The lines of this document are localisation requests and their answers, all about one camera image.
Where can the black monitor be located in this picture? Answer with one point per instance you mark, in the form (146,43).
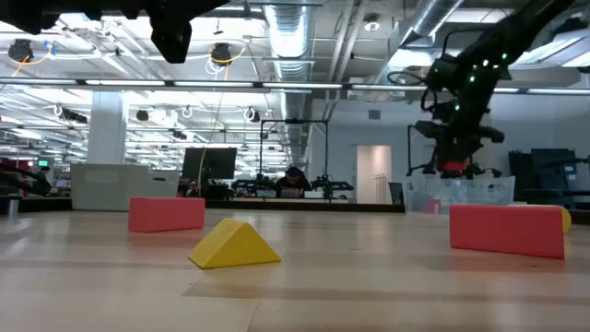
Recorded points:
(212,163)

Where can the red rectangular block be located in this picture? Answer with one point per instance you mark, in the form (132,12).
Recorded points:
(454,167)

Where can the dark equipment shelving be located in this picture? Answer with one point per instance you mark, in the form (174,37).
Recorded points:
(548,175)

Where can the black aluminium frame rail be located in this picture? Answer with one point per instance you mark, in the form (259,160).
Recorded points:
(369,208)
(46,205)

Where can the long ceiling light strip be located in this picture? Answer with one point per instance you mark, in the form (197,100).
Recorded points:
(207,84)

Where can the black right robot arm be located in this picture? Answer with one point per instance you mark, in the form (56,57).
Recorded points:
(516,32)

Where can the yellow rounded block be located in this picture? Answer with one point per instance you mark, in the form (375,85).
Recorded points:
(567,220)

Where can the black office chair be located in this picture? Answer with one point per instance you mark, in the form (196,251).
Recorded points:
(396,193)

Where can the silver ventilation duct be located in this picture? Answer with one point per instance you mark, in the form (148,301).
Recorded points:
(288,41)

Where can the person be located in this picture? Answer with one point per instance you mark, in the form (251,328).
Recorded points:
(293,182)
(43,182)

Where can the orange arch block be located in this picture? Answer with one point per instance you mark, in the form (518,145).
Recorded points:
(507,230)

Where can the orange rectangular block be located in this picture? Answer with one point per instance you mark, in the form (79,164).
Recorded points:
(166,214)

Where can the grey plastic bin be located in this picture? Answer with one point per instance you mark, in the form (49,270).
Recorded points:
(124,193)

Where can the clear plastic bin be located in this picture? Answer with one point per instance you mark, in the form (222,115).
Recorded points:
(488,193)

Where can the white square column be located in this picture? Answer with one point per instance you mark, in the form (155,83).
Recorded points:
(107,129)

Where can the yellow triangular block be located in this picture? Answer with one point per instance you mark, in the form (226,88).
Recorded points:
(230,246)

